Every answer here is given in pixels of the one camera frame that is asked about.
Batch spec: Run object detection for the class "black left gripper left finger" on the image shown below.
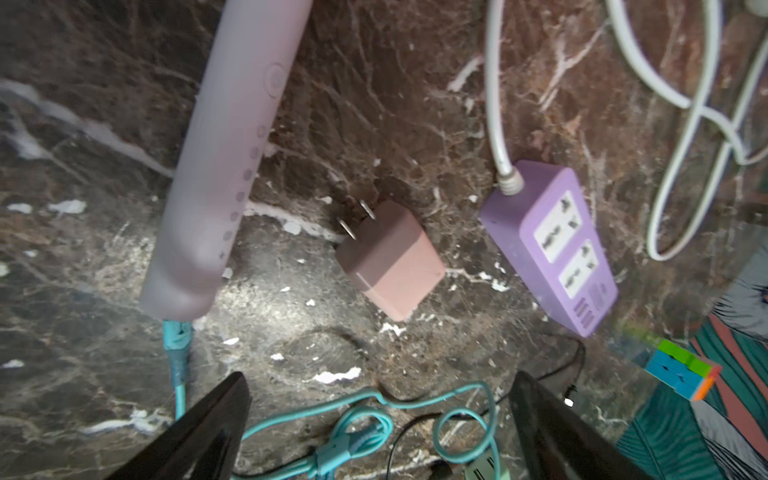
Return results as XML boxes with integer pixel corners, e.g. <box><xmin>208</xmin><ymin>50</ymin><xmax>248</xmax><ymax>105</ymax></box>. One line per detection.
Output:
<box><xmin>110</xmin><ymin>372</ymin><xmax>251</xmax><ymax>479</ymax></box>

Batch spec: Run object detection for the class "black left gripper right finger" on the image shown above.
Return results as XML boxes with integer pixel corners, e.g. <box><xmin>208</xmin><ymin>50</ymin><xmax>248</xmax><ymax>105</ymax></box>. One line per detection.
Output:
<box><xmin>509</xmin><ymin>371</ymin><xmax>649</xmax><ymax>479</ymax></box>

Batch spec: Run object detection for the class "pink USB wall charger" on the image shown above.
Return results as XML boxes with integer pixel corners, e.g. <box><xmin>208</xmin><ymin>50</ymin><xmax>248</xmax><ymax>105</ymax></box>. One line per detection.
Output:
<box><xmin>335</xmin><ymin>200</ymin><xmax>446</xmax><ymax>322</ymax></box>

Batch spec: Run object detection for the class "pale pink electric toothbrush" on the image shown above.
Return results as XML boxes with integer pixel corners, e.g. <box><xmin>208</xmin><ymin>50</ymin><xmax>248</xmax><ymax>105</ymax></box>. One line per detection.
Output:
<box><xmin>139</xmin><ymin>1</ymin><xmax>312</xmax><ymax>322</ymax></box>

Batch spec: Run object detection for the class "colourful puzzle cube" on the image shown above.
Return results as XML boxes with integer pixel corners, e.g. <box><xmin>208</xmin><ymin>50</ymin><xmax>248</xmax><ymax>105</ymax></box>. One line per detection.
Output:
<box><xmin>645</xmin><ymin>339</ymin><xmax>722</xmax><ymax>402</ymax></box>

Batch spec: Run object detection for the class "purple power strip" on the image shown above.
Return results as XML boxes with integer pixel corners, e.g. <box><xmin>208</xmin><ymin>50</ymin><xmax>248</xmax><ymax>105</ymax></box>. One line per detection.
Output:
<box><xmin>479</xmin><ymin>160</ymin><xmax>618</xmax><ymax>337</ymax></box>

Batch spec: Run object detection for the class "black USB cable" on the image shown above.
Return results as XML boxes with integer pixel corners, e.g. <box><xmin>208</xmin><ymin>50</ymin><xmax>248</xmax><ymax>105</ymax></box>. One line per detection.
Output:
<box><xmin>383</xmin><ymin>338</ymin><xmax>587</xmax><ymax>480</ymax></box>

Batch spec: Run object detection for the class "green USB wall charger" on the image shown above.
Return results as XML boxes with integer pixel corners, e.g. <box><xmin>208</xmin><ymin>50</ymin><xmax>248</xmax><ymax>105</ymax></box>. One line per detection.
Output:
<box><xmin>463</xmin><ymin>450</ymin><xmax>511</xmax><ymax>480</ymax></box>

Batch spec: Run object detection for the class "white power strip cord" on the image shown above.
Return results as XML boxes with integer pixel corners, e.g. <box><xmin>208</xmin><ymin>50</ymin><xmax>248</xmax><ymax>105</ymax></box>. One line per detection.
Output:
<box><xmin>484</xmin><ymin>0</ymin><xmax>768</xmax><ymax>263</ymax></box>

